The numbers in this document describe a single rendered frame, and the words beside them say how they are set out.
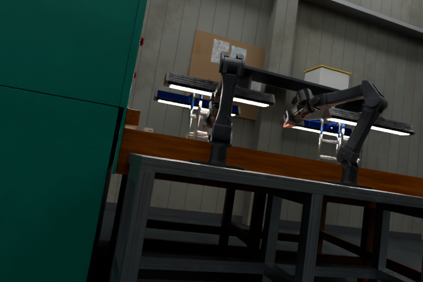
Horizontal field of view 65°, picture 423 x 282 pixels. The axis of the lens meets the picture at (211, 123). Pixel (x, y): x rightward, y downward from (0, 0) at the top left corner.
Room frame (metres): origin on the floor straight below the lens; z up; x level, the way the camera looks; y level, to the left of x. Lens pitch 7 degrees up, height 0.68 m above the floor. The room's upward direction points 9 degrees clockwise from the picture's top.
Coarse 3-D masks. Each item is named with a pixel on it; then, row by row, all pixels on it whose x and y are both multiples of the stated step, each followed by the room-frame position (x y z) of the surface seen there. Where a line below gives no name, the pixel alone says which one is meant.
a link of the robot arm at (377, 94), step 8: (352, 88) 1.41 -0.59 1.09; (360, 88) 1.38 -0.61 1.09; (368, 88) 1.34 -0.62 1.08; (376, 88) 1.37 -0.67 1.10; (320, 96) 1.51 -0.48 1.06; (328, 96) 1.48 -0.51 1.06; (336, 96) 1.46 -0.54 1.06; (344, 96) 1.43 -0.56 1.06; (352, 96) 1.41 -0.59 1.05; (360, 96) 1.39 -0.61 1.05; (368, 96) 1.33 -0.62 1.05; (376, 96) 1.31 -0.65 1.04; (384, 96) 1.37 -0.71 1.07; (320, 104) 1.50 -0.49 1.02; (328, 104) 1.49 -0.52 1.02; (336, 104) 1.49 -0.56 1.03; (368, 104) 1.33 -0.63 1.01; (376, 104) 1.31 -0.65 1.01
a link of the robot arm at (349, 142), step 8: (384, 104) 1.34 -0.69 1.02; (368, 112) 1.34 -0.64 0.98; (376, 112) 1.34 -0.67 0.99; (360, 120) 1.37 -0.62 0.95; (368, 120) 1.35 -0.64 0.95; (360, 128) 1.37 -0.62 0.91; (368, 128) 1.36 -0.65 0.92; (352, 136) 1.39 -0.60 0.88; (360, 136) 1.37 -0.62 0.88; (344, 144) 1.41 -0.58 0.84; (352, 144) 1.39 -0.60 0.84; (360, 144) 1.38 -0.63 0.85; (344, 152) 1.40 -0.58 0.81; (352, 152) 1.38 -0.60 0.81; (352, 160) 1.40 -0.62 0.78
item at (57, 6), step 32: (0, 0) 1.17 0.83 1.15; (32, 0) 1.19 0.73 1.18; (64, 0) 1.22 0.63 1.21; (96, 0) 1.25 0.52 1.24; (128, 0) 1.28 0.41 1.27; (0, 32) 1.17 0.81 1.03; (32, 32) 1.20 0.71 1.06; (64, 32) 1.23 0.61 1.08; (96, 32) 1.25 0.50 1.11; (128, 32) 1.28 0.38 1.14; (0, 64) 1.18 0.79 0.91; (32, 64) 1.20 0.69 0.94; (64, 64) 1.23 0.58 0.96; (96, 64) 1.26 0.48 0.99; (128, 64) 1.29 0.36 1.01; (64, 96) 1.24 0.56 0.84; (96, 96) 1.26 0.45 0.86; (128, 96) 1.29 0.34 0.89
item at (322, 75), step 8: (312, 72) 4.01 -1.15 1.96; (320, 72) 3.85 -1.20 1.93; (328, 72) 3.87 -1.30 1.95; (336, 72) 3.91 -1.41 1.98; (344, 72) 3.94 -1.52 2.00; (304, 80) 4.16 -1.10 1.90; (312, 80) 3.99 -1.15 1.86; (320, 80) 3.85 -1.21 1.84; (328, 80) 3.88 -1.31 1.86; (336, 80) 3.91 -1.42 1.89; (344, 80) 3.95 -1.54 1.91; (336, 88) 3.92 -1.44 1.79; (344, 88) 3.96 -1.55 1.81
